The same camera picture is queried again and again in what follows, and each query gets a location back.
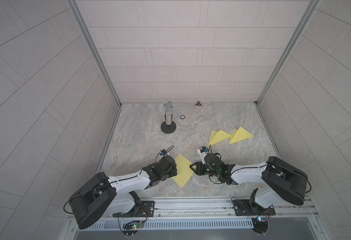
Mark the black round-base stand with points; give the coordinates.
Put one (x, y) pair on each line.
(168, 126)

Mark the circuit board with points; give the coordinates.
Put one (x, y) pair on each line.
(260, 225)
(131, 228)

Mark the metal corner profile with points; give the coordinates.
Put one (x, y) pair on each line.
(91, 45)
(306, 17)

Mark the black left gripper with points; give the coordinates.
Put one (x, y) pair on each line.
(173, 171)

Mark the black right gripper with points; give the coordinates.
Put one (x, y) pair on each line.
(198, 171)

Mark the aluminium rail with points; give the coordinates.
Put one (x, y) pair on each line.
(220, 207)

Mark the metal corner profile left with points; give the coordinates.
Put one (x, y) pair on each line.
(91, 45)

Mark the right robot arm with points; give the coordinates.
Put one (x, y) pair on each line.
(284, 181)

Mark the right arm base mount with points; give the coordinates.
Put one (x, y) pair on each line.
(250, 207)

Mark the yellow square paper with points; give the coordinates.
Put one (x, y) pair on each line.
(218, 136)

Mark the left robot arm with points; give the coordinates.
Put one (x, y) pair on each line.
(117, 195)

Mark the right circuit board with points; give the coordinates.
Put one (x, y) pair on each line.
(260, 225)

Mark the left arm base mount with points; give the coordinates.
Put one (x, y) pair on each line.
(130, 205)

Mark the left circuit board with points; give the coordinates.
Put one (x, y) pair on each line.
(131, 228)

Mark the red triangular sticker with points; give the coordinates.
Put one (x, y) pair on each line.
(198, 103)

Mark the metal corner profile right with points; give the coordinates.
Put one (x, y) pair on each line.
(306, 17)

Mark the vent grille strip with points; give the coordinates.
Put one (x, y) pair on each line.
(176, 224)

